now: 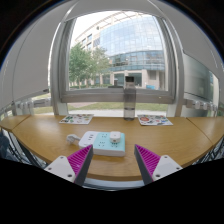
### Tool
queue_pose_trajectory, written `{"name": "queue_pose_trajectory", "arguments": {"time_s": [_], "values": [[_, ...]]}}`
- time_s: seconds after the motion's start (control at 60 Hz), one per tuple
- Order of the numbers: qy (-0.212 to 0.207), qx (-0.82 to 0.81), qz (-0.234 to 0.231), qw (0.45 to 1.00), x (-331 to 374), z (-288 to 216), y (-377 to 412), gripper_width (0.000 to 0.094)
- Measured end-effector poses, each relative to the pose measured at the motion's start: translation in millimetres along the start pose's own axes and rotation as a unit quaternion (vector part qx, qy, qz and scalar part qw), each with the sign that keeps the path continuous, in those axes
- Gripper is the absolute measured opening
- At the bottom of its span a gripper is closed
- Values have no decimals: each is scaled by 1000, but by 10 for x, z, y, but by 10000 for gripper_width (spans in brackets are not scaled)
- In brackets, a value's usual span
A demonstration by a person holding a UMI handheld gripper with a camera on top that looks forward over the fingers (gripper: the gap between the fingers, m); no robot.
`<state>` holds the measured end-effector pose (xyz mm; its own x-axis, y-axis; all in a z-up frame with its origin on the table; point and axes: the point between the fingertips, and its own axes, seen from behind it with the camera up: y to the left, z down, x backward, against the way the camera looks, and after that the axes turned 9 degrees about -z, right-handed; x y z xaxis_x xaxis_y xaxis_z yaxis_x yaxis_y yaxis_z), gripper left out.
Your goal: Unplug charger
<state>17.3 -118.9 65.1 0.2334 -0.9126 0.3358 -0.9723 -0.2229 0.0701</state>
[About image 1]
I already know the small white charger block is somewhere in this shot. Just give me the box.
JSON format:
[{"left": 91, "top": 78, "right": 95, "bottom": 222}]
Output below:
[{"left": 109, "top": 130, "right": 122, "bottom": 144}]

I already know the glass office building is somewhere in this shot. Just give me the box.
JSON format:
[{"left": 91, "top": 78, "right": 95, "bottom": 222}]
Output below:
[{"left": 71, "top": 13, "right": 167, "bottom": 90}]

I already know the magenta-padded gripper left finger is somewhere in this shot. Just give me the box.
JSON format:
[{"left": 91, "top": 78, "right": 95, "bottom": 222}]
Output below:
[{"left": 44, "top": 144, "right": 95, "bottom": 187}]

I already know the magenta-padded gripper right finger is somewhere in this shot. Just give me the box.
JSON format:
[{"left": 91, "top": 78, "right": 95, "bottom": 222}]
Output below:
[{"left": 134, "top": 144, "right": 184, "bottom": 186}]

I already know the row of white rail knobs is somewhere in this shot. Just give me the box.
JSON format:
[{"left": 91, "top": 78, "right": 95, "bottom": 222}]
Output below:
[
  {"left": 184, "top": 98, "right": 221, "bottom": 113},
  {"left": 14, "top": 97, "right": 53, "bottom": 116}
]

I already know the side glass window pane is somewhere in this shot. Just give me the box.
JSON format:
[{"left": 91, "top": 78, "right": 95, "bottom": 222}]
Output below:
[{"left": 183, "top": 53, "right": 221, "bottom": 108}]

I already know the sticker sheet with red stickers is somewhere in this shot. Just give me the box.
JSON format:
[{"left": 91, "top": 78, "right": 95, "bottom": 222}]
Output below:
[{"left": 137, "top": 114, "right": 174, "bottom": 127}]

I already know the sticker sheet with green stickers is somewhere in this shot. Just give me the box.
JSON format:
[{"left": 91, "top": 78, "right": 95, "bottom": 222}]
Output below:
[{"left": 58, "top": 113, "right": 95, "bottom": 125}]

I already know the white and teal power strip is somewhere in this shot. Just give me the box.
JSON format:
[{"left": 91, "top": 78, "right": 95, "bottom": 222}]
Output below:
[{"left": 78, "top": 130, "right": 127, "bottom": 158}]

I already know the white power strip plug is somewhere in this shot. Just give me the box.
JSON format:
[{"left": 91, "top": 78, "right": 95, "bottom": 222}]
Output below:
[{"left": 66, "top": 133, "right": 82, "bottom": 145}]

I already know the clear bottle with black cap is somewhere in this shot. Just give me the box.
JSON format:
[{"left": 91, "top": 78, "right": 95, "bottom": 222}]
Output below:
[{"left": 123, "top": 75, "right": 137, "bottom": 121}]

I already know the grey window frame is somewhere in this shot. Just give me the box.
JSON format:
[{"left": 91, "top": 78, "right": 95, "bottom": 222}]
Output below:
[{"left": 49, "top": 9, "right": 186, "bottom": 118}]

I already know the green tree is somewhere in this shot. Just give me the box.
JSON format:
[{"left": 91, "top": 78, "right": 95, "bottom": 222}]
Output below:
[{"left": 68, "top": 43, "right": 111, "bottom": 88}]

